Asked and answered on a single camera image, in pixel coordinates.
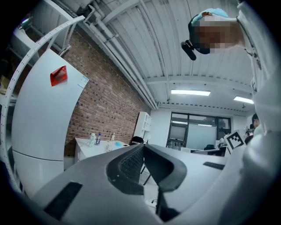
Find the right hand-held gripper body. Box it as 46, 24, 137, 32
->
223, 129, 248, 156

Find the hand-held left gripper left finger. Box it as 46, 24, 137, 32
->
32, 144, 164, 225

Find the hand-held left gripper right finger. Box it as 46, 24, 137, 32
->
144, 144, 229, 223

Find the white desk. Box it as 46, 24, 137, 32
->
74, 136, 132, 164

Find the person's white shirt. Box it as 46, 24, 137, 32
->
173, 0, 281, 225

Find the dark framed window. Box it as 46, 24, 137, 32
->
166, 112, 231, 151

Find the ceiling light panel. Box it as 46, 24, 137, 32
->
170, 89, 211, 97
233, 96, 255, 105

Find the black chair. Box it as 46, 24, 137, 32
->
131, 136, 144, 146

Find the white shelf cabinet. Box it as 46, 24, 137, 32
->
133, 111, 152, 145

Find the white refrigerator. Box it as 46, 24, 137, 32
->
11, 48, 90, 200

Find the white fridge label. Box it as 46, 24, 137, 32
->
76, 75, 90, 90

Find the person's head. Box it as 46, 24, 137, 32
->
188, 8, 245, 55

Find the red fridge sticker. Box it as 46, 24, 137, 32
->
50, 65, 68, 87

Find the teal head band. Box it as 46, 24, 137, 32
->
188, 8, 230, 25

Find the white ceiling pipe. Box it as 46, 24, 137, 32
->
84, 4, 160, 110

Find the black head camera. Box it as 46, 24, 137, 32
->
180, 39, 197, 61

